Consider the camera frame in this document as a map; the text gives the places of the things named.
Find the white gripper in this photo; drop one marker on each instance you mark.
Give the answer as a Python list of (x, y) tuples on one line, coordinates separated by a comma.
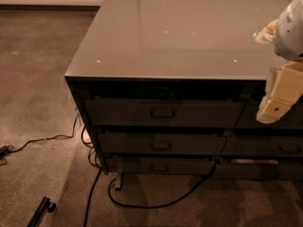
[(290, 32)]

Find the drawer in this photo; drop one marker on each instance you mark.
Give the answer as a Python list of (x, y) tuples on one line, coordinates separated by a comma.
[(259, 170), (147, 165), (144, 143), (292, 120), (163, 113), (264, 146)]

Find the dark cabinet with glossy top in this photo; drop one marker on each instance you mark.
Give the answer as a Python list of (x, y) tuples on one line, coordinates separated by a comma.
[(177, 50)]

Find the black metal bar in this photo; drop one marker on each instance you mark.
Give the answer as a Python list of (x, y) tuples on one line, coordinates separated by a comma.
[(45, 206)]

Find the black power adapter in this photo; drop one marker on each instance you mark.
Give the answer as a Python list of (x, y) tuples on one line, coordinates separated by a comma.
[(4, 150)]

